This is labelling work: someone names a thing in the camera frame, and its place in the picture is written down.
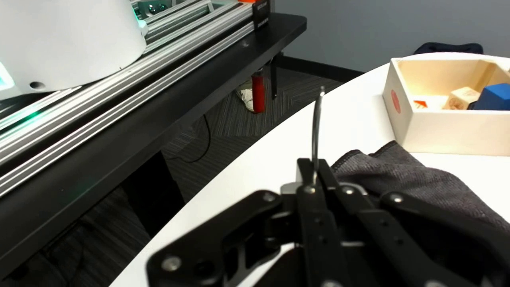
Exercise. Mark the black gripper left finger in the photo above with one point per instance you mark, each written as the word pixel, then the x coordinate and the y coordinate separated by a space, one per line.
pixel 213 239

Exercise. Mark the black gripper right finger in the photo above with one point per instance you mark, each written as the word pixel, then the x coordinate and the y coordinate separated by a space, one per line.
pixel 404 233

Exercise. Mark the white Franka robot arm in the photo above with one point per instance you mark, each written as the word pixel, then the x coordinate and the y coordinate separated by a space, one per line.
pixel 64 41

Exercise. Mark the dark grey cloth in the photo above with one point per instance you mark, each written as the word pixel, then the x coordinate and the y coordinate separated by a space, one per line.
pixel 415 175

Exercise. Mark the shallow wooden tray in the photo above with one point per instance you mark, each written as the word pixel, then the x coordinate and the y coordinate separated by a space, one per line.
pixel 452 132

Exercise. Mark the red toy block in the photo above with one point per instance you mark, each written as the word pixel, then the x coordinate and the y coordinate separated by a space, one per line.
pixel 421 104

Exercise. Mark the natural wood toy block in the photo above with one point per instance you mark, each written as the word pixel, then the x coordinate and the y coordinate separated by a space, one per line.
pixel 464 97

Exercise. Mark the red cylinder under stand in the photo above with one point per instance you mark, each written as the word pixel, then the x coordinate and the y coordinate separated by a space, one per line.
pixel 259 93

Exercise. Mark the blue toy block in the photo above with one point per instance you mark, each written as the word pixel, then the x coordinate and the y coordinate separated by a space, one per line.
pixel 495 97

